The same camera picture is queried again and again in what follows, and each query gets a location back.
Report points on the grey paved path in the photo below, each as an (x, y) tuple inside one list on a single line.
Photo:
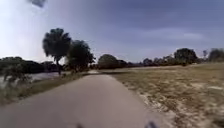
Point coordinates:
[(90, 100)]

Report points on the dry grass field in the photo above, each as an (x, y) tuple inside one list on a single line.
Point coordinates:
[(173, 83)]

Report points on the palm tree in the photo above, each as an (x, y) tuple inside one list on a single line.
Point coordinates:
[(56, 43)]

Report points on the wood beyond the water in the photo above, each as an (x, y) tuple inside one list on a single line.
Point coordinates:
[(30, 66)]

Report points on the round dark tree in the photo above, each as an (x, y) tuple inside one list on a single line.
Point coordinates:
[(80, 55)]

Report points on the row of dark trees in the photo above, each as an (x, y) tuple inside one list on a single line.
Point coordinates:
[(185, 55)]

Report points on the grass verge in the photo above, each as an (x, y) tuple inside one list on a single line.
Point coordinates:
[(36, 88)]

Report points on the bush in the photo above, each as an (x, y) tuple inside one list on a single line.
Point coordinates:
[(13, 71)]

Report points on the pond water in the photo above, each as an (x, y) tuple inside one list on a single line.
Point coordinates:
[(43, 75)]

